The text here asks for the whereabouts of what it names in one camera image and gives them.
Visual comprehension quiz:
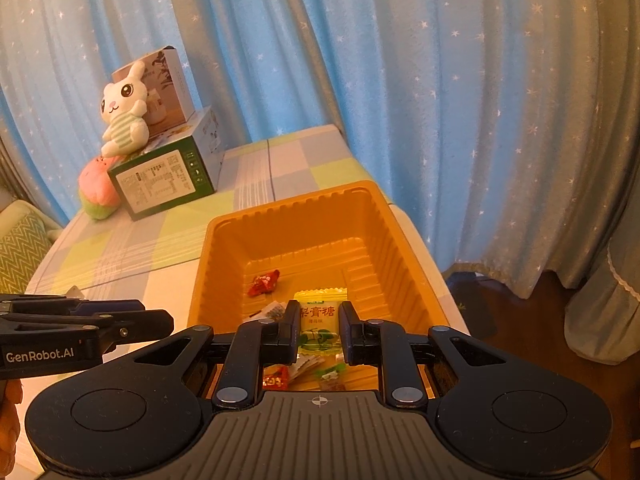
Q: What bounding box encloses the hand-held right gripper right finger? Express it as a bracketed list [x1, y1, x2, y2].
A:
[338, 301, 518, 407]

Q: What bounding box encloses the grey curtain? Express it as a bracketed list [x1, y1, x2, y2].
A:
[0, 132, 32, 203]

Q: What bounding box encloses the yellow candy packet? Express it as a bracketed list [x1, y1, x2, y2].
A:
[293, 287, 349, 357]

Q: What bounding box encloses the white rabbit plush toy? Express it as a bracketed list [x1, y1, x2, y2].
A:
[99, 60, 150, 157]

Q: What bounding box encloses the blue star curtain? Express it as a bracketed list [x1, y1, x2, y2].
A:
[0, 0, 640, 306]

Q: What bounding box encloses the small green candy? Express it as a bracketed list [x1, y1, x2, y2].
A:
[314, 363, 349, 392]

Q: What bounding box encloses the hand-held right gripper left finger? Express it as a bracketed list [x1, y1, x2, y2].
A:
[117, 300, 302, 409]

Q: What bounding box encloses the clear black seaweed packet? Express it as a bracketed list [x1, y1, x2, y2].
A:
[243, 300, 287, 322]

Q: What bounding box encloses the red snack packet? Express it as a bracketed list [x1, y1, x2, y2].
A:
[263, 365, 292, 392]

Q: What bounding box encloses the grey white cardboard box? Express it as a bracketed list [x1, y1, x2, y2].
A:
[110, 46, 195, 137]

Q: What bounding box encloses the green chevron pillow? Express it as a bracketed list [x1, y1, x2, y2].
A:
[0, 210, 54, 296]

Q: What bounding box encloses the green printed cardboard box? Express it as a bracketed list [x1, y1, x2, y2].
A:
[107, 106, 225, 222]

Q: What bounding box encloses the person's left hand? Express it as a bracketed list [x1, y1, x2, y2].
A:
[0, 379, 24, 467]

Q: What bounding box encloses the small red candy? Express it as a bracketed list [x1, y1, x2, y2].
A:
[247, 269, 281, 297]

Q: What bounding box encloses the pink star plush toy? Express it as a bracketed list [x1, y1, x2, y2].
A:
[77, 155, 124, 221]

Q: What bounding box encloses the orange plastic tray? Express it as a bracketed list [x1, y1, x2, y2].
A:
[187, 180, 449, 397]

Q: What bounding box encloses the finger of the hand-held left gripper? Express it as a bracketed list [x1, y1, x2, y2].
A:
[0, 296, 147, 315]
[0, 309, 175, 357]

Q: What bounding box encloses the pale lace-trimmed cloth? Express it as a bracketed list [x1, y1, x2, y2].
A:
[564, 239, 640, 367]

